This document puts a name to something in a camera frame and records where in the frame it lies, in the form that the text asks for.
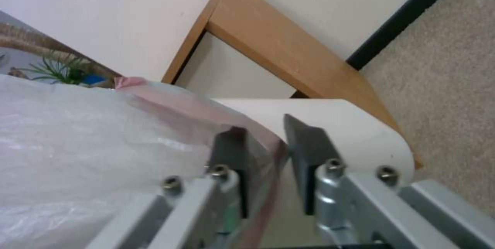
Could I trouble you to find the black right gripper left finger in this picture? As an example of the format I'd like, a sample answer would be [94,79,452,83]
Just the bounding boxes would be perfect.
[85,127,253,249]

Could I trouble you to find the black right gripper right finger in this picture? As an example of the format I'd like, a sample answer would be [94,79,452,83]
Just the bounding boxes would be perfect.
[283,113,495,249]

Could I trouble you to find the translucent white garbage bag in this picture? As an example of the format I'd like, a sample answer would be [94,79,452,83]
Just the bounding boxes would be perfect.
[0,75,290,249]

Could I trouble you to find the white trash can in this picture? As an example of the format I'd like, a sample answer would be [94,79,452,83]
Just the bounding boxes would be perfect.
[210,97,417,189]

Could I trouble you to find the small blue object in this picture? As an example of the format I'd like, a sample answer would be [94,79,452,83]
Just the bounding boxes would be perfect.
[82,75,108,87]

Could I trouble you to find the black baseboard strip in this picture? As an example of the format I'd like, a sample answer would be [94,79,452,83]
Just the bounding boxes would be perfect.
[345,0,472,70]

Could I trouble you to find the green potted plant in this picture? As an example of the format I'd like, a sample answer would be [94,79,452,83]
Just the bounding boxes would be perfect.
[22,54,93,86]

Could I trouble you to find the wooden table frame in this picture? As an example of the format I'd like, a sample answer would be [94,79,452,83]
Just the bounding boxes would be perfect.
[160,0,425,169]

